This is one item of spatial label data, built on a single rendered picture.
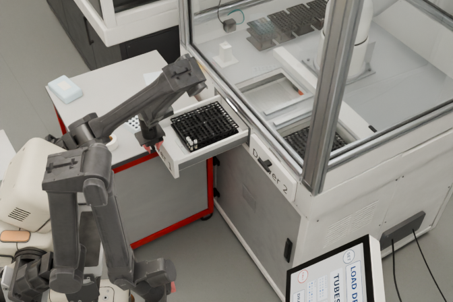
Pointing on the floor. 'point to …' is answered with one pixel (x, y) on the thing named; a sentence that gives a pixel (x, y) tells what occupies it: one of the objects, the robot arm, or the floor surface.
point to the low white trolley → (141, 154)
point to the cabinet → (261, 230)
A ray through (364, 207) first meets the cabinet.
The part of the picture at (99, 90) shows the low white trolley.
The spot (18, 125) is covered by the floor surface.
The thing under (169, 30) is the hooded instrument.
